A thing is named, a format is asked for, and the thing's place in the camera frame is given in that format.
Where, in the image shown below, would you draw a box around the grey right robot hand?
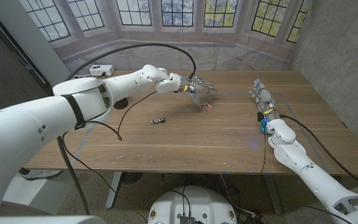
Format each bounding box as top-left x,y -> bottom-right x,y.
249,78 -> 281,123

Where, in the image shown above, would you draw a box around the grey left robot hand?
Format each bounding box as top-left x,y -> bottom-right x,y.
180,75 -> 219,107

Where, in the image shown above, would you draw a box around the printed window backdrop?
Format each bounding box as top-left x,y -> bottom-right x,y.
19,0 -> 312,75

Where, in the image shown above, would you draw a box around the black cylindrical container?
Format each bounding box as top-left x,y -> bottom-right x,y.
113,97 -> 129,110

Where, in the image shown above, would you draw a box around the grey table leg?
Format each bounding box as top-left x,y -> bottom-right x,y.
264,174 -> 283,215

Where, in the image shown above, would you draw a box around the white power strip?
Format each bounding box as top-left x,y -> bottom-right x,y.
89,64 -> 116,77

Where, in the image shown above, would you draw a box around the black round fan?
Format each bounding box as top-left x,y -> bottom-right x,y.
120,172 -> 144,185

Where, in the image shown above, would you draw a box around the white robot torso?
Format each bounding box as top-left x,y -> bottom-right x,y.
147,185 -> 238,224

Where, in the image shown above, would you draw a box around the white table leg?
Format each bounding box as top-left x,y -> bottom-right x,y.
105,171 -> 122,209

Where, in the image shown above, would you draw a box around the white floor platform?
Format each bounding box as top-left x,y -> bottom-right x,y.
1,170 -> 83,215

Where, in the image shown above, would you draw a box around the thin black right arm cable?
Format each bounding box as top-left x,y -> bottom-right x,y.
259,133 -> 267,180

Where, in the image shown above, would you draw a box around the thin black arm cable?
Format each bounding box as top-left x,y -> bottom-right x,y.
259,133 -> 267,180
61,90 -> 158,195

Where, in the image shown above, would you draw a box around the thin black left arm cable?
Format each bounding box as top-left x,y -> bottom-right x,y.
61,90 -> 158,195

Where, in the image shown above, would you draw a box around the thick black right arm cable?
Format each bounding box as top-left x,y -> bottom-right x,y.
278,114 -> 358,192

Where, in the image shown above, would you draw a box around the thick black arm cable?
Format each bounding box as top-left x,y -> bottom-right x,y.
278,114 -> 358,192
56,42 -> 197,215

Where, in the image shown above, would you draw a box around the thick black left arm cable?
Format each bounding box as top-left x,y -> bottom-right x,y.
56,42 -> 197,215

